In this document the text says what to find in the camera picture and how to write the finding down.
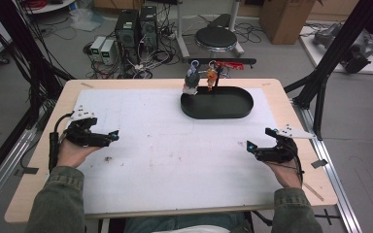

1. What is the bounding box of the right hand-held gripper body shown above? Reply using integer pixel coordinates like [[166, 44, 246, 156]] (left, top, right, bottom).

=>
[[254, 123, 319, 164]]

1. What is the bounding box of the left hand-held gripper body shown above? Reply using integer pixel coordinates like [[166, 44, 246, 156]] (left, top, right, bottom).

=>
[[59, 104, 112, 149]]

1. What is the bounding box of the black hanger stand with tray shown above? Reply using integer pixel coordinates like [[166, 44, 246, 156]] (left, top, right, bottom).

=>
[[180, 57, 257, 120]]

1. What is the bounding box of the red strap figure keychain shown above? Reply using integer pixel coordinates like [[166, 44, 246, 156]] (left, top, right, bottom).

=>
[[205, 59, 246, 93]]

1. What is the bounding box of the black and white plush keychain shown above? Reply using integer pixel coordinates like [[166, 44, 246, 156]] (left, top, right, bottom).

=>
[[182, 59, 202, 97]]

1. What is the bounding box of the person's left hand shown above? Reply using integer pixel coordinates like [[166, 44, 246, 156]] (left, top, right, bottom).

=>
[[55, 138, 102, 170]]

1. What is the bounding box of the person's right hand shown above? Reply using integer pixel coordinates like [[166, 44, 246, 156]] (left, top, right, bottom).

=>
[[264, 159, 304, 190]]

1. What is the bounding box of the black tape piece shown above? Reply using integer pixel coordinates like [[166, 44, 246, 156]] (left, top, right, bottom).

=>
[[14, 166, 41, 178], [310, 158, 329, 170]]

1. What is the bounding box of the white table mat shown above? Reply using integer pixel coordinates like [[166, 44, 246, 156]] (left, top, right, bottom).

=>
[[58, 87, 282, 216]]

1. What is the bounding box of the grey bench power supply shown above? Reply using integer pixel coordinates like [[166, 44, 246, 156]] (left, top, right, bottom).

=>
[[99, 39, 117, 66], [89, 35, 108, 63]]

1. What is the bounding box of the white floor board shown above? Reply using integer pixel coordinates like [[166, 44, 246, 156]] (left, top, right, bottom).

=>
[[298, 25, 373, 76]]

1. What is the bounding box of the black computer tower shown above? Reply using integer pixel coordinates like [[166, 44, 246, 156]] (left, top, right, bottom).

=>
[[114, 9, 141, 65], [138, 5, 159, 51]]

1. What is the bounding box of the clear plastic bag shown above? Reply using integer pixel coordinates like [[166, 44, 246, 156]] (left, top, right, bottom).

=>
[[68, 7, 106, 32]]

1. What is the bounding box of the white cloth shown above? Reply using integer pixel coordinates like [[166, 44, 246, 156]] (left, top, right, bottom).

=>
[[152, 224, 231, 233]]

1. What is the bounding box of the black round stool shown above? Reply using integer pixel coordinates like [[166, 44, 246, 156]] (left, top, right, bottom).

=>
[[190, 26, 240, 79]]

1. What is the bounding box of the brown cardboard box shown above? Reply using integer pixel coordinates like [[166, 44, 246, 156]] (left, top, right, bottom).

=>
[[258, 0, 324, 46]]

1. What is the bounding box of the grey and black machine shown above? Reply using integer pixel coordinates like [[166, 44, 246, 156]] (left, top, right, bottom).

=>
[[312, 21, 373, 75]]

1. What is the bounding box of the round white table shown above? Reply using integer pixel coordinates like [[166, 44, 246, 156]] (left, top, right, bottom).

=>
[[21, 0, 77, 16]]

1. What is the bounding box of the right hand-held gripper cable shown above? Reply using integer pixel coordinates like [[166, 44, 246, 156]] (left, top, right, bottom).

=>
[[271, 151, 306, 188]]

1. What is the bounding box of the hand-held gripper cable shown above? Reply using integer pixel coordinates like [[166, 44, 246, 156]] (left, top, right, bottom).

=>
[[47, 111, 76, 173], [271, 151, 306, 188]]

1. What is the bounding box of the left hand-held gripper cable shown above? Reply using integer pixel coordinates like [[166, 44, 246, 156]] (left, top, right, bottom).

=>
[[47, 111, 76, 173]]

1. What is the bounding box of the aluminium rail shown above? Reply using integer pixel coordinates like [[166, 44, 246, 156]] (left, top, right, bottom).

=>
[[290, 97, 364, 233], [0, 127, 37, 218]]

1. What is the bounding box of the tangle of floor cables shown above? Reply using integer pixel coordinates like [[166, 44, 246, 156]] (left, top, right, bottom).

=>
[[83, 13, 182, 81]]

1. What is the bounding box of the black metal frame post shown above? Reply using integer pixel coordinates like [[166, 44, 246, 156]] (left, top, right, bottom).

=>
[[284, 0, 373, 138], [0, 0, 76, 192]]

